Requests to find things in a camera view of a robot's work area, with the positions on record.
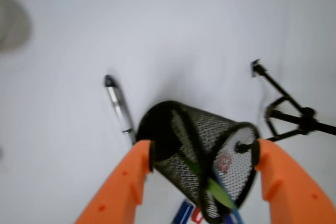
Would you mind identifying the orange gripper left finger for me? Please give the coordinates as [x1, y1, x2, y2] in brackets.
[75, 140, 154, 224]

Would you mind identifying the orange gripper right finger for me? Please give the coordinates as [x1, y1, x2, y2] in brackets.
[253, 138, 335, 223]

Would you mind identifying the blue cap marker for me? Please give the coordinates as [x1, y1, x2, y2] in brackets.
[171, 200, 194, 224]

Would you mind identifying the translucent blue pen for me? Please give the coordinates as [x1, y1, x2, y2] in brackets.
[209, 166, 246, 224]

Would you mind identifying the red cap marker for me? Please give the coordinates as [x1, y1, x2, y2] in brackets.
[191, 207, 203, 224]

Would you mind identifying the black mesh pen holder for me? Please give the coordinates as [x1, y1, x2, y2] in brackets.
[136, 101, 259, 223]

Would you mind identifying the silver metal pen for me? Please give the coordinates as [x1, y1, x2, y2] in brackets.
[104, 74, 136, 145]

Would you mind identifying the black camera tripod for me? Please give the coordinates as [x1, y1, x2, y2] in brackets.
[250, 59, 336, 143]

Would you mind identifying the green mechanical pencil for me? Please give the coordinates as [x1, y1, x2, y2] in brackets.
[170, 108, 237, 209]

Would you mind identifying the clear tape roll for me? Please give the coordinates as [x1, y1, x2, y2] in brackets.
[1, 0, 33, 54]

